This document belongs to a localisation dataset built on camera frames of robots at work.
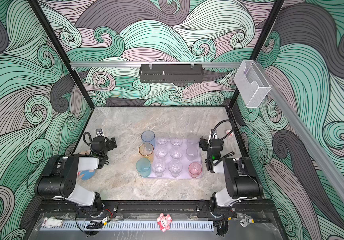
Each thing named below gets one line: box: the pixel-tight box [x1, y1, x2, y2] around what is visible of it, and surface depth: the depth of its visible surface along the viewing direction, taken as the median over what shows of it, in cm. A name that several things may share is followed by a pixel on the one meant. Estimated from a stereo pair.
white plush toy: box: [41, 217, 64, 229], surface depth 70 cm
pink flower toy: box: [156, 213, 173, 233], surface depth 69 cm
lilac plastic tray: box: [144, 138, 203, 179], surface depth 89 cm
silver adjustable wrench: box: [239, 214, 255, 227], surface depth 71 cm
